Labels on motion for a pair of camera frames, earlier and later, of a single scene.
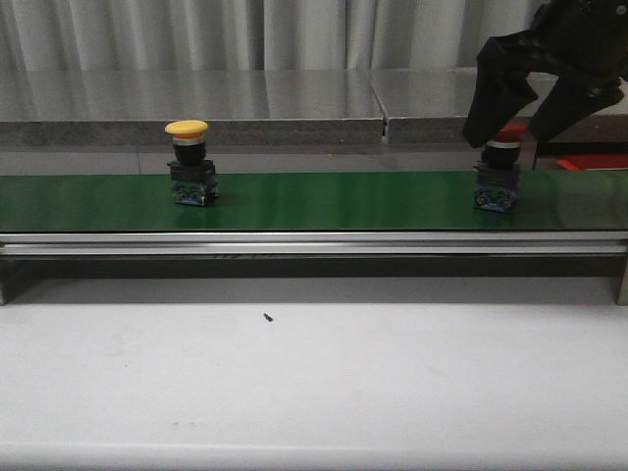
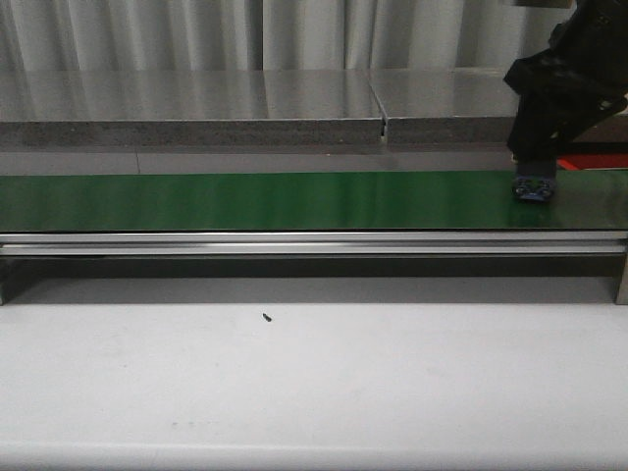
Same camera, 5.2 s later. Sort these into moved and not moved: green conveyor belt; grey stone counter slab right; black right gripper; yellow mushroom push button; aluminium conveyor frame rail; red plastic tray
Moved: yellow mushroom push button; black right gripper
Not moved: grey stone counter slab right; green conveyor belt; aluminium conveyor frame rail; red plastic tray
